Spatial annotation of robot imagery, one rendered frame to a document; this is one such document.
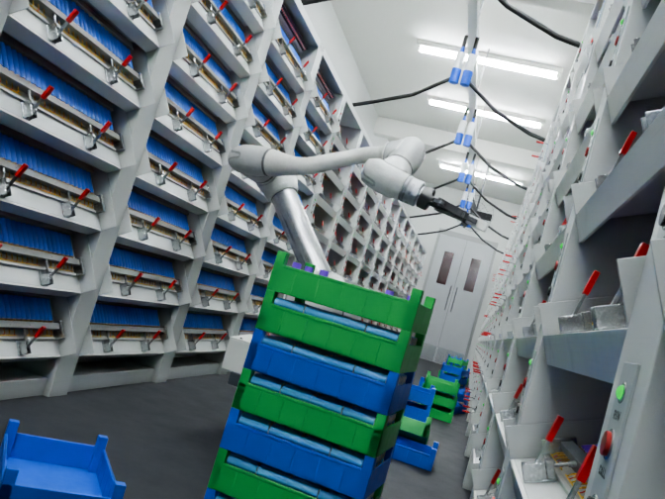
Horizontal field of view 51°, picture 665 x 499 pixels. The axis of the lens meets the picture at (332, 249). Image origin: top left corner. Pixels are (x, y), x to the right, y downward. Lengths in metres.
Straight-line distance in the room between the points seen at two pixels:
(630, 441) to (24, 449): 1.34
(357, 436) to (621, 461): 0.91
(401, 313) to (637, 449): 0.90
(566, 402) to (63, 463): 1.03
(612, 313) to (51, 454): 1.22
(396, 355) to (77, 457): 0.72
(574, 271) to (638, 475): 0.73
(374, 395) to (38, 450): 0.72
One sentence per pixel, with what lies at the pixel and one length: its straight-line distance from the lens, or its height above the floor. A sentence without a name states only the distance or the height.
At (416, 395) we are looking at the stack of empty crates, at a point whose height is 0.19.
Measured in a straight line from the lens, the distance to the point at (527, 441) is 1.15.
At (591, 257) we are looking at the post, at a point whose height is 0.67.
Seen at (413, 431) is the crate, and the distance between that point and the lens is 2.80.
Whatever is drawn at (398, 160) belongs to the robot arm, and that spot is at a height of 1.00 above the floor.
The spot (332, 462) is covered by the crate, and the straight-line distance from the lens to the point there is 1.35.
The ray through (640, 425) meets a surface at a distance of 0.45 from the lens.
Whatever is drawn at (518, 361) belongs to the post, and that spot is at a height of 0.48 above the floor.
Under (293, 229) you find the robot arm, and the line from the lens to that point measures 2.56.
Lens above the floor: 0.49
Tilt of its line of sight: 4 degrees up
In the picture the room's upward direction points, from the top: 16 degrees clockwise
